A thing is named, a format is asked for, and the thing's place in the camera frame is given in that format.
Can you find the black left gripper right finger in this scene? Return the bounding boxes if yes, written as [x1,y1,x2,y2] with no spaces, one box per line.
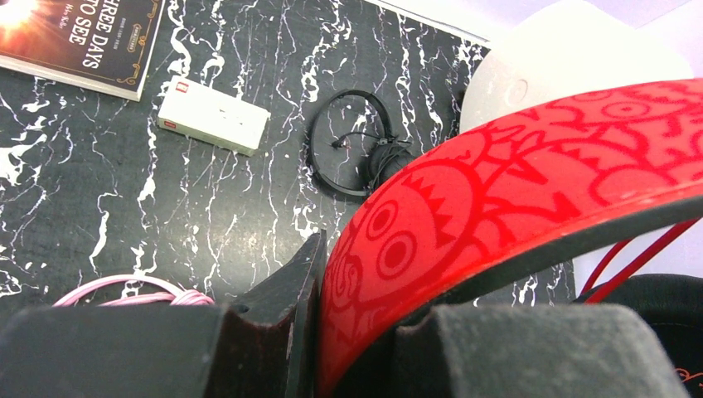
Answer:
[335,304,687,397]

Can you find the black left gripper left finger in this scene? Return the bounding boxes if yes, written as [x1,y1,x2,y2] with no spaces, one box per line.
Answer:
[1,232,327,397]

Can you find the pink over-ear headphones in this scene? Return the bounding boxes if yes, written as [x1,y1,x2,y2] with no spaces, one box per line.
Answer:
[51,274,216,308]

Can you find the black on-ear headphones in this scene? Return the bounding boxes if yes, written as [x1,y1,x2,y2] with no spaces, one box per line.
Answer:
[307,89,416,201]

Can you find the red and black headphones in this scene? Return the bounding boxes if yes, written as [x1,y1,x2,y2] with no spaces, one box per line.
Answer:
[315,78,702,397]

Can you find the small white cardboard box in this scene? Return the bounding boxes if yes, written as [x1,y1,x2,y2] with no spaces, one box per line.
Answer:
[158,76,270,157]

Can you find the white cylindrical container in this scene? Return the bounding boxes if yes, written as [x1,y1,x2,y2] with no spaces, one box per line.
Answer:
[459,1,694,133]

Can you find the dark paperback book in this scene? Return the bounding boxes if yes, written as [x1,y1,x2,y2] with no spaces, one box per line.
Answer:
[1,0,165,101]

